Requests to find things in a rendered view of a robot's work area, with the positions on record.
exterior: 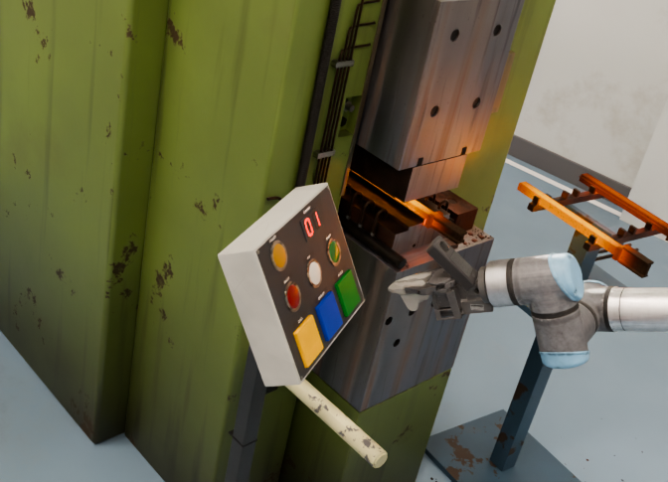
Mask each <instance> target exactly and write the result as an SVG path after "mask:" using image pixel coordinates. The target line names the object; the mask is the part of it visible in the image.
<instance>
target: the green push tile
mask: <svg viewBox="0 0 668 482"><path fill-rule="evenodd" d="M335 288H336V291H337V294H338V297H339V301H340V304H341V307H342V310H343V313H344V316H345V317H348V316H349V315H350V314H351V312H352V311H353V310H354V308H355V307H356V306H357V305H358V303H359V302H360V301H361V299H360V296H359V293H358V290H357V286H356V283H355V280H354V277H353V274H352V271H351V269H348V270H347V271H346V272H345V273H344V274H343V275H342V277H341V278H340V279H339V280H338V281H337V282H336V284H335Z"/></svg>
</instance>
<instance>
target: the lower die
mask: <svg viewBox="0 0 668 482"><path fill-rule="evenodd" d="M347 183H349V184H350V185H351V192H350V195H348V194H347V191H348V186H346V189H345V194H344V196H341V200H340V204H339V212H340V213H342V214H343V215H345V216H346V215H347V214H348V210H349V205H350V201H351V198H352V196H353V194H354V193H356V192H359V191H360V192H362V193H363V201H362V203H359V199H360V195H357V196H356V197H355V199H354V202H353V207H352V211H351V219H350V220H352V221H353V222H354V223H356V224H357V225H358V224H359V223H360V219H361V215H362V211H363V207H364V205H365V203H366V202H367V201H369V200H374V201H375V203H376V206H375V210H374V212H373V211H371V209H372V203H370V204H369V205H368V206H367V208H366V212H365V216H364V220H363V229H364V230H366V231H367V232H369V233H371V231H372V229H373V224H374V220H375V216H376V213H377V212H378V211H379V210H381V209H382V208H385V209H387V210H388V216H387V219H386V220H384V214H385V212H381V213H380V215H379V218H378V222H377V226H376V230H375V237H376V238H377V239H378V240H380V241H382V242H383V243H384V244H386V245H387V246H389V247H390V248H391V249H393V250H394V251H396V252H397V253H402V252H405V251H408V250H411V249H414V248H417V247H420V246H423V245H426V244H429V243H431V242H432V241H433V240H434V239H435V238H436V237H438V236H441V237H442V238H443V235H442V234H440V233H439V232H437V231H436V230H434V229H433V228H429V229H428V228H427V227H425V226H424V225H425V221H426V217H424V216H423V215H421V214H420V213H418V212H417V211H415V210H414V209H412V208H411V207H409V206H408V205H406V204H405V203H403V202H401V201H400V200H398V199H397V198H393V197H392V196H390V195H389V194H387V193H386V192H384V191H383V190H381V189H380V188H378V187H377V186H375V185H374V184H372V183H371V182H369V181H368V180H366V179H365V178H363V177H362V176H360V175H359V174H357V173H356V172H354V171H353V170H351V169H350V171H349V176H348V180H347ZM424 199H425V197H423V198H419V199H417V201H418V202H420V203H421V204H423V205H424V206H426V207H428V208H429V209H431V210H432V211H434V212H438V211H441V212H442V213H443V216H444V217H445V218H447V219H449V216H450V213H449V212H447V211H446V210H444V209H443V208H440V210H439V209H438V208H437V207H438V205H436V204H435V203H433V202H432V201H430V200H427V201H425V200H424ZM414 244H416V246H415V247H413V245H414Z"/></svg>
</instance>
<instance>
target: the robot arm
mask: <svg viewBox="0 0 668 482"><path fill-rule="evenodd" d="M426 252H427V253H428V254H429V255H430V256H431V257H432V258H433V259H434V260H435V261H436V262H437V263H438V264H439V265H440V266H441V267H442V268H435V269H430V270H426V271H422V272H419V273H415V274H413V275H410V276H407V277H404V278H402V279H399V280H397V281H395V282H394V283H393V284H391V285H390V286H389V288H388V290H389V291H391V292H393V293H398V294H400V295H401V297H402V299H403V300H404V302H405V304H406V305H407V307H408V309H409V310H411V311H416V310H418V304H419V303H421V302H423V301H424V300H428V299H429V296H430V295H431V297H432V304H433V308H434V313H435V317H436V320H437V321H438V320H450V319H461V318H462V316H463V315H464V314H473V313H484V312H493V310H494V308H493V307H505V306H516V305H530V310H531V314H532V319H533V323H534V328H535V332H536V337H537V341H538V346H539V350H540V351H539V354H540V355H541V358H542V362H543V364H544V365H545V366H547V367H549V368H552V369H569V368H574V367H578V366H580V365H583V364H584V363H586V362H587V361H588V359H589V349H588V346H587V342H588V341H589V340H590V339H591V338H592V336H593V335H594V334H595V333H596V332H619V331H635V332H668V287H617V286H607V285H606V284H604V283H602V282H600V281H597V280H585V281H583V275H582V271H581V268H580V266H579V264H578V262H577V260H576V259H575V257H574V256H573V255H571V254H570V253H553V252H552V253H550V254H544V255H535V256H527V257H518V258H508V259H499V260H491V261H489V262H488V263H487V265H486V266H481V267H480V268H479V271H478V272H477V271H476V270H475V269H474V268H473V267H472V266H471V265H470V264H469V263H468V262H467V261H466V260H465V259H464V258H463V257H462V256H461V255H460V254H459V253H458V252H457V251H456V250H454V249H453V248H452V247H451V246H450V245H449V244H448V243H447V242H446V241H445V240H444V239H443V238H442V237H441V236H438V237H436V238H435V239H434V240H433V241H432V242H431V243H430V245H429V247H428V248H427V250H426ZM443 316H454V317H446V318H442V317H443Z"/></svg>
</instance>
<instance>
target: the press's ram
mask: <svg viewBox="0 0 668 482"><path fill-rule="evenodd" d="M524 2H525V0H388V2H387V6H386V11H385V15H384V20H383V24H382V29H381V33H380V38H379V42H378V47H377V51H376V54H375V59H374V63H373V68H372V72H371V77H370V81H369V86H368V90H367V95H366V99H365V104H364V108H363V113H362V117H361V122H360V126H359V131H358V135H357V140H356V144H357V145H359V146H361V147H362V148H364V149H365V150H367V151H368V152H370V153H372V154H373V155H375V156H376V157H378V158H379V159H381V160H383V161H384V162H386V163H387V164H389V165H390V166H392V167H394V168H395V169H397V170H399V171H400V170H404V169H408V168H412V167H415V166H416V165H417V164H420V165H423V164H427V163H431V162H435V161H439V160H443V159H447V158H451V157H455V156H459V155H460V154H461V153H463V154H466V153H470V152H474V151H478V150H480V148H481V145H482V142H483V138H484V135H485V131H486V128H487V125H488V121H489V118H490V115H491V111H492V108H493V105H494V101H495V98H496V95H497V91H498V88H499V85H500V81H501V79H502V75H503V72H504V69H505V65H506V62H507V59H508V55H509V52H510V49H511V45H512V42H513V39H514V35H515V32H516V29H517V25H518V22H519V18H520V15H521V12H522V8H523V5H524Z"/></svg>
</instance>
